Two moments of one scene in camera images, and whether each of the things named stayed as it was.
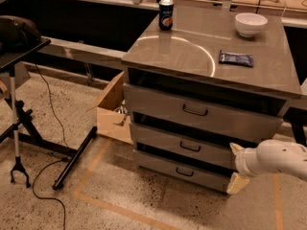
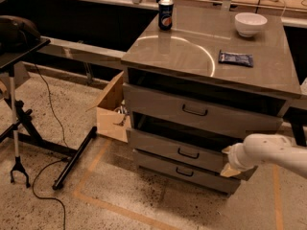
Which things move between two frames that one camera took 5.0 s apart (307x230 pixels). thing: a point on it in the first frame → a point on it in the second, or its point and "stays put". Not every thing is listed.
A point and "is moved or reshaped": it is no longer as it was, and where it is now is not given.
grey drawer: (185, 143) is moved or reshaped
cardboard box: (112, 118) stays put
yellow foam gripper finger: (236, 148) → (227, 149)
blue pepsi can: (166, 13) stays put
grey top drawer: (255, 112) stays put
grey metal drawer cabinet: (197, 80) stays put
